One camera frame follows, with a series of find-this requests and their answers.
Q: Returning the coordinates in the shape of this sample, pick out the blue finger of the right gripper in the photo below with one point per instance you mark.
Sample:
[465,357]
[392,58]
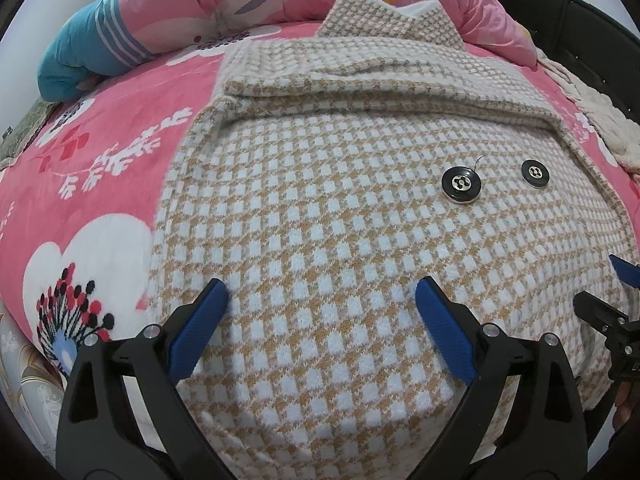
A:
[628,273]

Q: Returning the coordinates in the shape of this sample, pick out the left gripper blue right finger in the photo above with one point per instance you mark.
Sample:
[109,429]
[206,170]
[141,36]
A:
[545,434]

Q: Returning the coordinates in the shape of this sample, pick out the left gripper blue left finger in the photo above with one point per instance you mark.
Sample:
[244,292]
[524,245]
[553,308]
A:
[122,416]

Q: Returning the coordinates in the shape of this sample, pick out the beige white houndstooth coat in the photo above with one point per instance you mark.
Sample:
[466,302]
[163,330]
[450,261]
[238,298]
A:
[368,60]

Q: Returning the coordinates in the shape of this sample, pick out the person's right hand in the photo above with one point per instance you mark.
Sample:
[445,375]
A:
[627,397]

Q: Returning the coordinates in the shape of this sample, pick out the black coat button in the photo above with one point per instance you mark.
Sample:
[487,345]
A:
[461,184]
[535,173]

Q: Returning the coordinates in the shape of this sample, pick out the cream fluffy blanket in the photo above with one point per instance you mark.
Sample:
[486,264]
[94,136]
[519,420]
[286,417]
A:
[619,134]

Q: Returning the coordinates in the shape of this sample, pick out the pink floral bed blanket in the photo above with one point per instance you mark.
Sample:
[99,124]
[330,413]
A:
[90,169]

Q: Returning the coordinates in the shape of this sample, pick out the black padded headboard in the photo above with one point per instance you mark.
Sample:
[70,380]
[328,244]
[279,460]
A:
[592,45]

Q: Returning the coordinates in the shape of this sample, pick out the green grey mat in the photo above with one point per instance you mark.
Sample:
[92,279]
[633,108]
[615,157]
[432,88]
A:
[16,139]

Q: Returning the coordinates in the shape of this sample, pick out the pink and blue quilt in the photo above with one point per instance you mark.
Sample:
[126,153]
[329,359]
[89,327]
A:
[111,37]

